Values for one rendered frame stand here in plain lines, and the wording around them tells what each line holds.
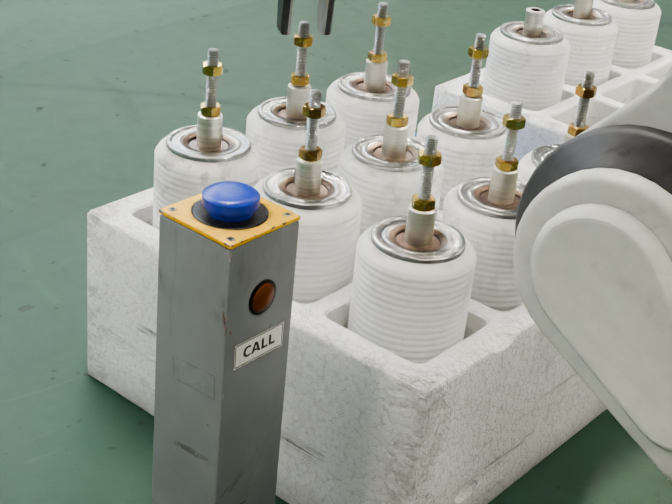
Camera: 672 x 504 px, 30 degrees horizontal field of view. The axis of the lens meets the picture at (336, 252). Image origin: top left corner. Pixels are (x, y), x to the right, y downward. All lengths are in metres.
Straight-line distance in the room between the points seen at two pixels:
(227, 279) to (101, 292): 0.36
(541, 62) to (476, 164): 0.32
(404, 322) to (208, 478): 0.19
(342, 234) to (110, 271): 0.24
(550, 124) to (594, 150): 0.79
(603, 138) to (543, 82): 0.84
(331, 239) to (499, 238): 0.14
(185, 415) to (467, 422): 0.23
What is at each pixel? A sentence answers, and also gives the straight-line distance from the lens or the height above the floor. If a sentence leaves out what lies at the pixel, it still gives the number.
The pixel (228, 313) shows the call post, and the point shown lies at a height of 0.26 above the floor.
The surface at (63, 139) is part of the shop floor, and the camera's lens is 1.76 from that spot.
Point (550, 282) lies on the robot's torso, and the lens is 0.67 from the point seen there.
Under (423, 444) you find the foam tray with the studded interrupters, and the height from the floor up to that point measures 0.13.
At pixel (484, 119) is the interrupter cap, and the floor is 0.25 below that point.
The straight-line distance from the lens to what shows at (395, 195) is 1.11.
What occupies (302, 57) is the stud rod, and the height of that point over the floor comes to 0.31.
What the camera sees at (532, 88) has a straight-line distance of 1.51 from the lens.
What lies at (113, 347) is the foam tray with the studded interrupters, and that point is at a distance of 1.20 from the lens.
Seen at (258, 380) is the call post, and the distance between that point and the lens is 0.91.
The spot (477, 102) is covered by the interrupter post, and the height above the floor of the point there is 0.28.
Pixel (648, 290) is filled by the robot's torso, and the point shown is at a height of 0.41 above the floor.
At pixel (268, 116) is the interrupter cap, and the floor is 0.25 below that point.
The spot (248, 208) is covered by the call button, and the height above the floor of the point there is 0.33.
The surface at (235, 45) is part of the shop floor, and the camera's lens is 2.15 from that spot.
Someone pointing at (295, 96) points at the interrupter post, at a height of 0.27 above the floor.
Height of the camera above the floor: 0.70
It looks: 28 degrees down
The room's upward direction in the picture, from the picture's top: 6 degrees clockwise
